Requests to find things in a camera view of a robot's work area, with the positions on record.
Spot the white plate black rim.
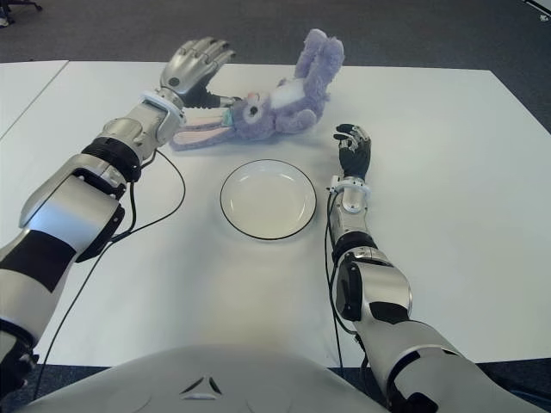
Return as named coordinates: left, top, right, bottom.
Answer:
left=220, top=159, right=319, bottom=242

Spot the purple plush bunny doll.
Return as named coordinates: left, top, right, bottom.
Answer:
left=170, top=28, right=345, bottom=152

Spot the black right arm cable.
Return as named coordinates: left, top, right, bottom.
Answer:
left=323, top=188, right=345, bottom=369

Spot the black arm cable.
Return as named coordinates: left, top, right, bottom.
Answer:
left=323, top=188, right=345, bottom=369
left=36, top=149, right=187, bottom=371

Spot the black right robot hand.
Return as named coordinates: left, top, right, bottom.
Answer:
left=333, top=123, right=372, bottom=178

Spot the grey robot torso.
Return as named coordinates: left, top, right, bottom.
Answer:
left=16, top=343, right=388, bottom=413

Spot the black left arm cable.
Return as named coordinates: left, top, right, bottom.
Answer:
left=36, top=149, right=187, bottom=371

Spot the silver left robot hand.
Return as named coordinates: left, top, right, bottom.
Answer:
left=159, top=37, right=242, bottom=108

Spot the black office chair base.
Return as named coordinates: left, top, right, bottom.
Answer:
left=0, top=0, right=44, bottom=13

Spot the blue floor cable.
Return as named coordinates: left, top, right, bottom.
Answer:
left=511, top=386, right=551, bottom=408

